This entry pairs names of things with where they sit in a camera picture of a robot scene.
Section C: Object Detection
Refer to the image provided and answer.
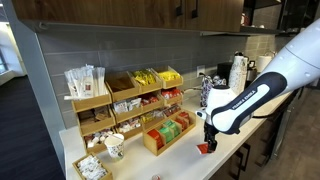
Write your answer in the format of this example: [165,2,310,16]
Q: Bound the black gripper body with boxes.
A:
[203,121,221,142]

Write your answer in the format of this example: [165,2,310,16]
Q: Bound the bright red tea sachet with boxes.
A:
[195,142,211,156]

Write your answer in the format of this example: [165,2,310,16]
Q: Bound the wooden divided sachet tray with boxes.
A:
[142,109,197,157]

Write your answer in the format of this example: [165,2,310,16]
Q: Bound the dark red tea sachets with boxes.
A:
[179,111,191,124]

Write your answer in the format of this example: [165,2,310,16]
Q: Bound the green tea sachets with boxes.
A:
[163,119,181,136]
[158,126,175,144]

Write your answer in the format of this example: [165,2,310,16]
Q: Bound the dark lower cabinet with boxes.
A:
[209,89,303,180]

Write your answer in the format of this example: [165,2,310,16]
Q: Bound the red orange tea sachets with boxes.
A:
[146,128,165,150]

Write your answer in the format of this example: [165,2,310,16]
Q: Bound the mixed colour packets pile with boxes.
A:
[141,109,166,125]

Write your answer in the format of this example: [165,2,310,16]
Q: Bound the black coffee machine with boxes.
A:
[216,60,258,85]

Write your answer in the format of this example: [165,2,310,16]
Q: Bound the tall printed paper cup stack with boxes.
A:
[228,54,246,97]

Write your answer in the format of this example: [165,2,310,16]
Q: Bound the white cylindrical roll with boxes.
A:
[256,54,274,74]

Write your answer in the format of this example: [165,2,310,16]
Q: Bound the yellow green packets pile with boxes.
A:
[131,68,157,87]

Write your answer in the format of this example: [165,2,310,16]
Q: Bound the wide wooden tiered organizer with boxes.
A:
[104,65,185,141]

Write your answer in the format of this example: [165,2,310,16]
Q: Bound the small creamer cups pile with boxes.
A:
[83,128,115,148]

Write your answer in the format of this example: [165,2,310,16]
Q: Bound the brown packets pile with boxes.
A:
[78,105,113,125]

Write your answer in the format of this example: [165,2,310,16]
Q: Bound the white sugar packets pile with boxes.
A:
[76,154,109,180]

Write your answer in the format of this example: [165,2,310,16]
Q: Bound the narrow wooden tiered organizer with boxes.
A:
[70,84,117,155]

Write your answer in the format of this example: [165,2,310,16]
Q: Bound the small wooden packet box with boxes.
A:
[71,152,114,180]

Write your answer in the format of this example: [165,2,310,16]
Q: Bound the wrapped straws bundle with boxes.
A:
[63,64,107,101]

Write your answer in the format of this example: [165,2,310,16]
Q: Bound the dark wood upper cabinet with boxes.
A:
[11,0,245,34]

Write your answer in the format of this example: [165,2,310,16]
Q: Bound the black lower cabinet handle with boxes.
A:
[231,150,244,180]
[243,142,253,163]

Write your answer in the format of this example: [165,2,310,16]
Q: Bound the black cabinet handle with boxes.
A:
[231,150,244,180]
[175,0,184,17]
[243,142,253,163]
[190,0,200,20]

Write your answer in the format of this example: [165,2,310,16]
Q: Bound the white wall outlet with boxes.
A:
[196,64,206,79]

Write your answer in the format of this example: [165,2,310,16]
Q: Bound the dark wall shelf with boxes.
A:
[239,0,288,36]

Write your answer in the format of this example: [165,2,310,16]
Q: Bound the black upper cabinet handle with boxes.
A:
[190,0,200,20]
[175,0,184,17]

